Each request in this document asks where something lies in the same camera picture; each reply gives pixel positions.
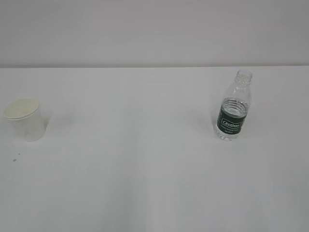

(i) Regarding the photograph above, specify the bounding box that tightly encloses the clear water bottle green label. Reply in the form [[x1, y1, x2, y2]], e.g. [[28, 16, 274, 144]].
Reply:
[[215, 70, 253, 141]]

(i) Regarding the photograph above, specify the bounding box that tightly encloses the white paper cup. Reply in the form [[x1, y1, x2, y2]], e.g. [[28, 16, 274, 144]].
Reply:
[[3, 98, 45, 142]]

